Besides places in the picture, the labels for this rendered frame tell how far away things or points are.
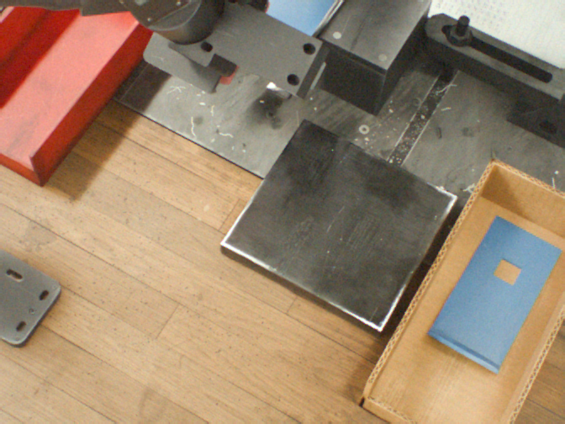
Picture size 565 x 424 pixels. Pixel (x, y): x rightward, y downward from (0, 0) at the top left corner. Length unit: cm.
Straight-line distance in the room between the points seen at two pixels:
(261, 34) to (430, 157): 34
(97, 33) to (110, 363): 36
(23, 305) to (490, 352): 43
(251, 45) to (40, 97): 36
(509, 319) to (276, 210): 24
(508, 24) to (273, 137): 26
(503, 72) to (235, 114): 27
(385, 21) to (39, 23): 36
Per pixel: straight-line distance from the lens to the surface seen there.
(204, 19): 76
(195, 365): 96
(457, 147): 108
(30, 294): 99
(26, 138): 107
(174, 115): 107
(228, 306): 98
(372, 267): 98
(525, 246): 103
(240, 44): 78
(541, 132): 110
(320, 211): 100
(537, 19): 112
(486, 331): 99
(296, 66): 77
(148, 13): 71
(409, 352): 97
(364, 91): 105
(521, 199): 102
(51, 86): 110
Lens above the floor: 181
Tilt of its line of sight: 63 degrees down
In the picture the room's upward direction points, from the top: 5 degrees clockwise
